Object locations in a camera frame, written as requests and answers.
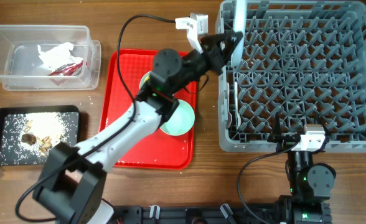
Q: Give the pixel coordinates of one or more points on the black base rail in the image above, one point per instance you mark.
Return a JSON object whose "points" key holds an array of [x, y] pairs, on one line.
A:
{"points": [[260, 213]]}

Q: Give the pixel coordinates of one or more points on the rice and food scraps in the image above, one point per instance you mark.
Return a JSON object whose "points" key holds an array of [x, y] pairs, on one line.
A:
{"points": [[28, 138]]}

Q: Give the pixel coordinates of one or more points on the black waste tray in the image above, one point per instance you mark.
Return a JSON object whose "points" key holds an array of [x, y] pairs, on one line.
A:
{"points": [[35, 109]]}

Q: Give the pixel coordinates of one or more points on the red foil wrapper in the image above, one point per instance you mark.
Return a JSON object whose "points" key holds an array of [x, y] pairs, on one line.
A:
{"points": [[70, 69]]}

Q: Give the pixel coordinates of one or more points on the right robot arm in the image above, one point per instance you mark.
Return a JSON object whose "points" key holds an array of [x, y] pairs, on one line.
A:
{"points": [[310, 183]]}

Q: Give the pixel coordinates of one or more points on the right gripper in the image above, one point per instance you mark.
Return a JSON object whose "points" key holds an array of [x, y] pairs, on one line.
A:
{"points": [[287, 141]]}

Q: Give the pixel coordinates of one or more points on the light blue plate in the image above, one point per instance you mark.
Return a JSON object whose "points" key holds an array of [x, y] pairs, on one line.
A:
{"points": [[239, 26]]}

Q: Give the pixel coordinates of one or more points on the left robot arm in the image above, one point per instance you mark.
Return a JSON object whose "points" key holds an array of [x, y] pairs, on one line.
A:
{"points": [[72, 182]]}

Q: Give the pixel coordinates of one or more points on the green bowl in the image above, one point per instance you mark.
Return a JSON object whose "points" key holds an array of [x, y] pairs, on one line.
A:
{"points": [[181, 121]]}

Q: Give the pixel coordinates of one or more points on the grey dishwasher rack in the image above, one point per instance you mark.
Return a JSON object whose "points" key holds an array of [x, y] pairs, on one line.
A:
{"points": [[299, 58]]}

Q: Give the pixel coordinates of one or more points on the clear plastic bin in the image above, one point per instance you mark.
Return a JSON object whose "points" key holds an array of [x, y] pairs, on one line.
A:
{"points": [[21, 69]]}

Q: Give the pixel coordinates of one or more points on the white napkin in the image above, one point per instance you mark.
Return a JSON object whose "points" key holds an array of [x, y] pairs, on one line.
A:
{"points": [[58, 56]]}

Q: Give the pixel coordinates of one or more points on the red plastic tray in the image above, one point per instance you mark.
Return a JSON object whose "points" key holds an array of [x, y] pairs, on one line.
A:
{"points": [[158, 150]]}

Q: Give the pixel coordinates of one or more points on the white spoon in rack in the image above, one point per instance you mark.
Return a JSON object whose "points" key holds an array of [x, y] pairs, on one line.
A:
{"points": [[237, 114]]}

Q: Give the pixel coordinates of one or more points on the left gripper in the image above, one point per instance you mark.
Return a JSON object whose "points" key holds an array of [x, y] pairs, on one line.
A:
{"points": [[214, 56]]}

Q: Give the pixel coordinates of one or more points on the light blue bowl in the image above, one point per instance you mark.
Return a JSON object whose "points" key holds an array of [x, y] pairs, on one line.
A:
{"points": [[144, 80]]}

